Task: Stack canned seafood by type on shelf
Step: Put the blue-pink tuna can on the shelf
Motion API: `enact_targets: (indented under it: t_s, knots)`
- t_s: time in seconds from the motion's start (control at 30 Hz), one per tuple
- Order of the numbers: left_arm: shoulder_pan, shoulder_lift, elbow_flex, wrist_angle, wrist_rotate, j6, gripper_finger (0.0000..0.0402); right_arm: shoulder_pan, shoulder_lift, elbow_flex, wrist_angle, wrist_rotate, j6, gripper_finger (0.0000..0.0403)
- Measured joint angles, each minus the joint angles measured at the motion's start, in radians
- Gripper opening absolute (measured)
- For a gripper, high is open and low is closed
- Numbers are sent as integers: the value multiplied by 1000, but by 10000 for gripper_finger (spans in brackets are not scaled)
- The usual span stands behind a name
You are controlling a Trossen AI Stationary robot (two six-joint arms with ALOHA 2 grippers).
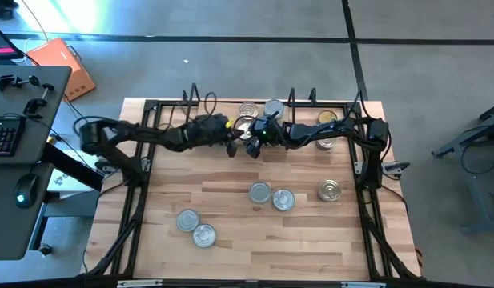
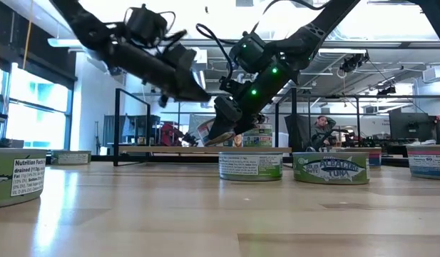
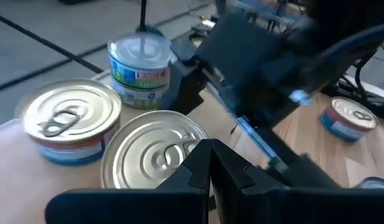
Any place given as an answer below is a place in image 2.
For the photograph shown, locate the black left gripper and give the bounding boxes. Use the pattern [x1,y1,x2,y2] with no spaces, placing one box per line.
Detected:
[105,41,212,103]

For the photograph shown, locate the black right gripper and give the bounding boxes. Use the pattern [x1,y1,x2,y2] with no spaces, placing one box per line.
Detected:
[208,79,269,141]

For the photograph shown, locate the black ceiling spotlights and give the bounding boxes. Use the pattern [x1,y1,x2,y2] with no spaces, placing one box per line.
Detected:
[339,52,371,75]

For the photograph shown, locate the large bright window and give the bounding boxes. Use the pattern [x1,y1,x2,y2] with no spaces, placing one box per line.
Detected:
[0,62,76,151]

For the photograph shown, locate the green label can gold lid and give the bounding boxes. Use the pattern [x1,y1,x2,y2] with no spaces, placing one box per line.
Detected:
[50,149,93,166]

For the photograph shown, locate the dark background storage rack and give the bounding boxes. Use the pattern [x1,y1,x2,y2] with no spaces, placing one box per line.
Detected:
[103,113,162,147]

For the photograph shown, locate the black background monitor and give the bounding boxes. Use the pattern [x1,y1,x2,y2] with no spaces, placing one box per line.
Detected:
[388,111,440,144]

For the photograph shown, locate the ceiling light fixture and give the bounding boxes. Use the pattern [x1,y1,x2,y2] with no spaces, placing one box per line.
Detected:
[47,37,85,49]

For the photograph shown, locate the yellow hanging strap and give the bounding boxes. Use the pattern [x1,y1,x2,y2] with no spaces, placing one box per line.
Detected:
[22,0,34,71]

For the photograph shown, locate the wooden shelf black metal legs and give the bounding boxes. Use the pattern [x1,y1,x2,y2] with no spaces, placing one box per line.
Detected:
[113,87,300,169]

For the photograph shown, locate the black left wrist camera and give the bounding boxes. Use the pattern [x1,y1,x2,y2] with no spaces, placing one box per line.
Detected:
[125,4,170,48]

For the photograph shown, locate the black aluminium table frame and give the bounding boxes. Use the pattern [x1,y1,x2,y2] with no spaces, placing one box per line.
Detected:
[0,137,411,168]

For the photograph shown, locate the blue pink label tuna can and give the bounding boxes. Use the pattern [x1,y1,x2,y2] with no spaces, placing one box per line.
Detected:
[339,146,383,169]
[197,117,242,148]
[406,143,440,181]

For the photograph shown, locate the red background machine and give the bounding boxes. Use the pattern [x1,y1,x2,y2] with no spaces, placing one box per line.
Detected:
[160,123,185,146]

